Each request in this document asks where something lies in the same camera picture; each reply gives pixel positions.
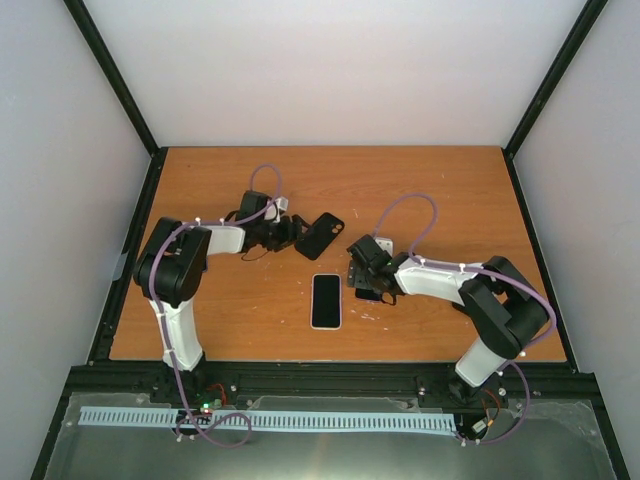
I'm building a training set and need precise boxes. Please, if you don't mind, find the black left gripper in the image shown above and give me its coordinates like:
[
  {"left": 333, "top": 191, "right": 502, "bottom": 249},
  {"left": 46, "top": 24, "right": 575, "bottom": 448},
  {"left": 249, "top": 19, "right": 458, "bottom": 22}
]
[{"left": 256, "top": 214, "right": 315, "bottom": 253}]

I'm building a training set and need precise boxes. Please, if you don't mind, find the white clear phone case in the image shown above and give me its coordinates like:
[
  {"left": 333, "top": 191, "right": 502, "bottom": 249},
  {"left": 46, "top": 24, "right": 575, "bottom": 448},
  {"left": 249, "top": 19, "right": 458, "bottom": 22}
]
[{"left": 309, "top": 272, "right": 344, "bottom": 331}]

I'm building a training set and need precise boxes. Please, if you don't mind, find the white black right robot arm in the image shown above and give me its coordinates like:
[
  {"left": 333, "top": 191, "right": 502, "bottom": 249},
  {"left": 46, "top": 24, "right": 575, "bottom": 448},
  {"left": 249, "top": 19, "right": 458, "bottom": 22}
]
[{"left": 348, "top": 249, "right": 557, "bottom": 404}]

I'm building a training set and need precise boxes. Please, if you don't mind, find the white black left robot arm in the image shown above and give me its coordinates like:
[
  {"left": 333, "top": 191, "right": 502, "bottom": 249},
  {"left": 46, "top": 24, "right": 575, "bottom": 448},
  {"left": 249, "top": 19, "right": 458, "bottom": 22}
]
[{"left": 133, "top": 212, "right": 310, "bottom": 403}]

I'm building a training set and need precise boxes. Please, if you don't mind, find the red-edged black phone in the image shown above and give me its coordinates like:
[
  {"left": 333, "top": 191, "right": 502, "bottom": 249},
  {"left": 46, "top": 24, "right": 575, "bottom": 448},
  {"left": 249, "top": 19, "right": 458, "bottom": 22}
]
[{"left": 355, "top": 288, "right": 381, "bottom": 302}]

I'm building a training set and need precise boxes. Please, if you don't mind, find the black phone case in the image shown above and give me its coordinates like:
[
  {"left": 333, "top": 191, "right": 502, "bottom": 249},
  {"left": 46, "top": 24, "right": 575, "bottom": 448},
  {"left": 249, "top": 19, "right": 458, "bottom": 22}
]
[{"left": 294, "top": 212, "right": 345, "bottom": 261}]

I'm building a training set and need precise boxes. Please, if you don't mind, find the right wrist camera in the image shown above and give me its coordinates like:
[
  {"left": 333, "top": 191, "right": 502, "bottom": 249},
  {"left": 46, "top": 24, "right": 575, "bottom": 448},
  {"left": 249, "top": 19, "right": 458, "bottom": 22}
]
[{"left": 347, "top": 235, "right": 394, "bottom": 274}]

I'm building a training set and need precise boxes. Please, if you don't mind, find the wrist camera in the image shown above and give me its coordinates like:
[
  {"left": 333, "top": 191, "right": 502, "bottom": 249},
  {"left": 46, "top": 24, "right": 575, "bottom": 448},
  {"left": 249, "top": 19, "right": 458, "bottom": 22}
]
[
  {"left": 347, "top": 235, "right": 394, "bottom": 274},
  {"left": 265, "top": 196, "right": 289, "bottom": 223}
]

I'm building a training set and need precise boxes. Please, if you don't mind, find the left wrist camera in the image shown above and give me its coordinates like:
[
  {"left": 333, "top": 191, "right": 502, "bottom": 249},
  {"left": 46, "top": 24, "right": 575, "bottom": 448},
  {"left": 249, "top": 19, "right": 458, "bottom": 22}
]
[{"left": 265, "top": 196, "right": 289, "bottom": 223}]

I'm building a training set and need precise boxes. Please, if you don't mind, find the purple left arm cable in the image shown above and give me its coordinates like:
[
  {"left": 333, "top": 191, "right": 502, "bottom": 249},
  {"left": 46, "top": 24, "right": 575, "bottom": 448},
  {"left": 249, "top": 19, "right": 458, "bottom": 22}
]
[{"left": 149, "top": 163, "right": 289, "bottom": 447}]

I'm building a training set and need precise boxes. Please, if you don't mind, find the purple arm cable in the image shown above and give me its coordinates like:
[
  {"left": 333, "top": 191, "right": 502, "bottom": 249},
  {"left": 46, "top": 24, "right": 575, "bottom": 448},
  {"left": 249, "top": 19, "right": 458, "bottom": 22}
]
[
  {"left": 149, "top": 163, "right": 289, "bottom": 447},
  {"left": 372, "top": 194, "right": 557, "bottom": 447}
]

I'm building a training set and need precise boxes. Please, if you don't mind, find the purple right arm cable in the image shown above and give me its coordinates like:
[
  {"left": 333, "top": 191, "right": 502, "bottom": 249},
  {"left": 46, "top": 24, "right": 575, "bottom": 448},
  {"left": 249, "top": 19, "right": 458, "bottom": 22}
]
[{"left": 372, "top": 194, "right": 557, "bottom": 447}]

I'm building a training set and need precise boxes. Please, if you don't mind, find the black aluminium frame rail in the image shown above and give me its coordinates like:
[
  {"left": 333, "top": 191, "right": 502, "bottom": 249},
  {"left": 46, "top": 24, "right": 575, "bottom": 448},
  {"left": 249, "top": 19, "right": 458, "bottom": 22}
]
[{"left": 64, "top": 361, "right": 601, "bottom": 412}]

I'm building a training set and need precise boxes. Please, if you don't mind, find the left black frame post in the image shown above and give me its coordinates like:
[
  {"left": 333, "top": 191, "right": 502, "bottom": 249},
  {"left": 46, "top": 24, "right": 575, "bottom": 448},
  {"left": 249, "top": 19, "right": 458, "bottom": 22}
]
[{"left": 65, "top": 0, "right": 168, "bottom": 362}]

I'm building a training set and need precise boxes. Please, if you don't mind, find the black frame post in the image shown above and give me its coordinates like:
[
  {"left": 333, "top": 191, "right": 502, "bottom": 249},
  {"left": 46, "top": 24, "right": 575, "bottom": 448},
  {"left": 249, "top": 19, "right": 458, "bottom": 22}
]
[
  {"left": 65, "top": 0, "right": 168, "bottom": 362},
  {"left": 502, "top": 0, "right": 608, "bottom": 374}
]

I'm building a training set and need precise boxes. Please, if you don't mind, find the metal base plate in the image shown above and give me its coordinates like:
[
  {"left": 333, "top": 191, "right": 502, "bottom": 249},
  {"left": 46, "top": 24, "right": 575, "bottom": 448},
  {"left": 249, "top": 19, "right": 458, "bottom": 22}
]
[{"left": 33, "top": 394, "right": 625, "bottom": 479}]

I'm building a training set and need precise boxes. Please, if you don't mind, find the light blue cable duct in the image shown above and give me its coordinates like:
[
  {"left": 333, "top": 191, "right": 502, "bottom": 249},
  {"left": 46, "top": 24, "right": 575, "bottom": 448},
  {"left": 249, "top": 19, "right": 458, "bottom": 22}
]
[{"left": 77, "top": 406, "right": 456, "bottom": 435}]

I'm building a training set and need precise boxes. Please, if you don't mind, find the right black frame post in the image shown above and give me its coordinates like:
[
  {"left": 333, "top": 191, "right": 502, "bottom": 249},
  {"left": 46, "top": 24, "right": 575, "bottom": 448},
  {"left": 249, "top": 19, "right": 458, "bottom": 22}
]
[{"left": 502, "top": 0, "right": 608, "bottom": 374}]

